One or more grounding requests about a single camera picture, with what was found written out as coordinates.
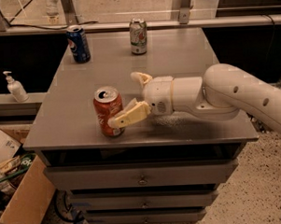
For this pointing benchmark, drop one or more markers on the green and white soda can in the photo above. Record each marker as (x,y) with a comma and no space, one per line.
(138,36)

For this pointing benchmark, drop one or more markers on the clear plastic bottle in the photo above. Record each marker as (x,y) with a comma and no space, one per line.
(52,11)

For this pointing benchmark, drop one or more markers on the bottom grey drawer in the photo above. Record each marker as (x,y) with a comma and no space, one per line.
(146,216)

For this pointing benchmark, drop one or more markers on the white paper package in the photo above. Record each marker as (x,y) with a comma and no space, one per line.
(8,146)

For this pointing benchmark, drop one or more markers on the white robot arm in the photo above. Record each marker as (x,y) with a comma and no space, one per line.
(220,93)

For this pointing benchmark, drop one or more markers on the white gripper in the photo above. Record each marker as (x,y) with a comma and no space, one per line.
(158,94)

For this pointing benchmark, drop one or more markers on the grey drawer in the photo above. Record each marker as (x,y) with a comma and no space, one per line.
(140,175)
(146,216)
(143,200)

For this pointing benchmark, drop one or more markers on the white pump bottle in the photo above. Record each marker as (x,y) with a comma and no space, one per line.
(15,88)

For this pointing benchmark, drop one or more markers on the brown cardboard box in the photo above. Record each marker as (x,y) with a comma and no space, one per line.
(30,193)

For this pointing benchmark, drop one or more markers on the grey drawer cabinet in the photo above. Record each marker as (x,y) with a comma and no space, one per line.
(66,130)

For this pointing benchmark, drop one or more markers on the middle grey drawer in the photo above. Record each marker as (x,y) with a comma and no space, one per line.
(143,200)

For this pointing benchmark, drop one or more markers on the blue pepsi can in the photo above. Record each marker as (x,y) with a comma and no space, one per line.
(78,43)

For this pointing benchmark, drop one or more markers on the top grey drawer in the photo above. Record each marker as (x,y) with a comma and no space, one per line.
(140,175)

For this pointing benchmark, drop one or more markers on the red coke can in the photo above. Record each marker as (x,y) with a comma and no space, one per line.
(107,103)

